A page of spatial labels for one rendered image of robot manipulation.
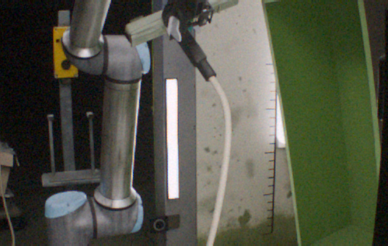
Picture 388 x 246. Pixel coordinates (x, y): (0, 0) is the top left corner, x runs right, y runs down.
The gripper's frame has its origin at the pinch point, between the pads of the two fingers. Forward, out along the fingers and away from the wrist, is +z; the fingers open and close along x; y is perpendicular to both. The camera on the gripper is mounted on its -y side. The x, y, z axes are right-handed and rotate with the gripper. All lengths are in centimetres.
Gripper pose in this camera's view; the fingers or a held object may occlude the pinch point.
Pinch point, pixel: (177, 29)
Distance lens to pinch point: 112.4
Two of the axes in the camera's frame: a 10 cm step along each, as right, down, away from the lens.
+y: 5.2, 8.0, -2.9
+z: -1.4, 4.2, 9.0
